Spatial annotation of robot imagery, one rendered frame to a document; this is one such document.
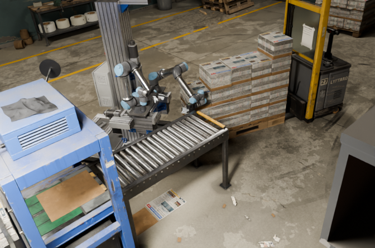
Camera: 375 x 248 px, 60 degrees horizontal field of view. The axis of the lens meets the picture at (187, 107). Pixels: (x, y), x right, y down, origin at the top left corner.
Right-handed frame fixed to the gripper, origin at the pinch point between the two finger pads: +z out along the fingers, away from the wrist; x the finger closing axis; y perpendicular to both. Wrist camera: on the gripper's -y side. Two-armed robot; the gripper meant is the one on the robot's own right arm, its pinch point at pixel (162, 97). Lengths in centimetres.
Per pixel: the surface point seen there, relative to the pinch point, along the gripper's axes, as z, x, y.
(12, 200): 38, 158, 3
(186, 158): 39, 6, 49
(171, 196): 7, -7, 123
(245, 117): 9, -151, 76
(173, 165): 37, 21, 50
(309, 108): 67, -223, 66
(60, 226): 18, 126, 62
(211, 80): -13, -96, 12
